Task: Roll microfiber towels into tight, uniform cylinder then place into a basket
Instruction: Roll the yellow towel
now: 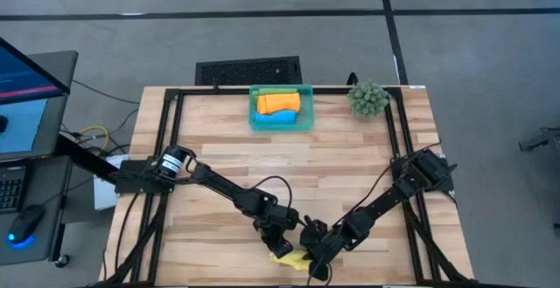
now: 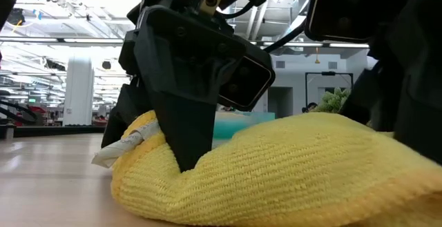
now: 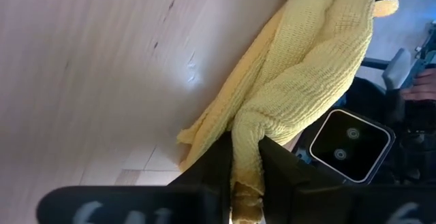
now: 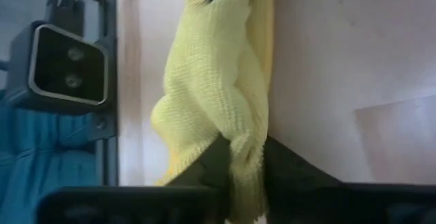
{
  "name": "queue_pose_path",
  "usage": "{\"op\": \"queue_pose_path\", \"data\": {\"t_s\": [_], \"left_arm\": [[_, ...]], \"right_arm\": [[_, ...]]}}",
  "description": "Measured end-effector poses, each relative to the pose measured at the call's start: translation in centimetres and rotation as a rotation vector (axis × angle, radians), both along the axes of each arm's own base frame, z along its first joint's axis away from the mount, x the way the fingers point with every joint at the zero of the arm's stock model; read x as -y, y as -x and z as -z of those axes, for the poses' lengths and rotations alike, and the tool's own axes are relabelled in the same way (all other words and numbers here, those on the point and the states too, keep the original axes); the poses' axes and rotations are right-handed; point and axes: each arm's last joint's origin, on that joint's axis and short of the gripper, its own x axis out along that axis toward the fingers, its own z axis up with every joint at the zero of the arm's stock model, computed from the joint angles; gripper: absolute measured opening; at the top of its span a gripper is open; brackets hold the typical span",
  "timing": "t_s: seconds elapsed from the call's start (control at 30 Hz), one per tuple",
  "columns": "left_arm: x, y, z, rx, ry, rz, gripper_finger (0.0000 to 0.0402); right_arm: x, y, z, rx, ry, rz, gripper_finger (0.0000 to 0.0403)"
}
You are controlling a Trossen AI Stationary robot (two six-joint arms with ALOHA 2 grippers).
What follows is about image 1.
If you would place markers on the white box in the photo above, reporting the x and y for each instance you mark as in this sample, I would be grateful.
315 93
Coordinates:
102 196

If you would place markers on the green potted plant white pot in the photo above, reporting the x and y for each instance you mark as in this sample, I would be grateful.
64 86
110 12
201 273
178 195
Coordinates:
368 100

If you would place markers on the desktop monitor blue screen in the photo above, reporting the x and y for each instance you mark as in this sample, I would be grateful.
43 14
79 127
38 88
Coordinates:
26 117

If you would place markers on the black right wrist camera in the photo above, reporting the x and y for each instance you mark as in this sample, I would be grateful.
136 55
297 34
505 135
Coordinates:
308 249

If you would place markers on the orange microfiber towel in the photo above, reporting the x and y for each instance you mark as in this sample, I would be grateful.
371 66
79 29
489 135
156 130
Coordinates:
280 103

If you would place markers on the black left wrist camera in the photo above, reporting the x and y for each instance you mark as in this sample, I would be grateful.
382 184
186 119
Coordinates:
282 248

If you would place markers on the black floor vent grate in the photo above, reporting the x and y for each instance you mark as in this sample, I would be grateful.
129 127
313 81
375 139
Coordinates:
247 70

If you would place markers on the yellow microfiber towel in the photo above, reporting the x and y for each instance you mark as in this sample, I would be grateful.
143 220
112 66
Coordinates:
295 259

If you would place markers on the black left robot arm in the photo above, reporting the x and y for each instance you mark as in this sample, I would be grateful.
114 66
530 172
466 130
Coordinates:
227 189

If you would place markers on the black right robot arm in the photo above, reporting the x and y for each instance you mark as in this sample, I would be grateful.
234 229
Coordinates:
380 196

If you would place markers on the black metal table frame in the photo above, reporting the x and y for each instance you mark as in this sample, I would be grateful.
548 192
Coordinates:
219 91

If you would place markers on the teal translucent plastic basket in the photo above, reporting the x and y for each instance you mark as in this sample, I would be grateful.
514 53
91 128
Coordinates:
307 108

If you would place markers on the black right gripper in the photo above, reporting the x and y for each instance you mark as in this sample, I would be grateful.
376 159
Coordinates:
330 246

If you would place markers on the green microfiber towel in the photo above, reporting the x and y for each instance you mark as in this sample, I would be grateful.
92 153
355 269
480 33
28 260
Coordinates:
275 90

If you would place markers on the black keyboard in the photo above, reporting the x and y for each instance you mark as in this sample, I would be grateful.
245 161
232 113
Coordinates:
9 189

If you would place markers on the black mouse green light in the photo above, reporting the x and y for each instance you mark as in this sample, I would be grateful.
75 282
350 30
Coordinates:
25 224

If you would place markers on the blue microfiber towel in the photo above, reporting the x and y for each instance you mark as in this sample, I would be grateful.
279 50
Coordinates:
275 118

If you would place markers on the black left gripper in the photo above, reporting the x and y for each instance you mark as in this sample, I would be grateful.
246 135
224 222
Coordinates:
277 226

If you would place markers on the grey desk cart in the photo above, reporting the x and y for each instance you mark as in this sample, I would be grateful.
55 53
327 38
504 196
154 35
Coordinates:
48 235

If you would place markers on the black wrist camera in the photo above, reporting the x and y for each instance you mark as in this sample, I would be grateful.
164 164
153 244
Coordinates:
308 249
282 248

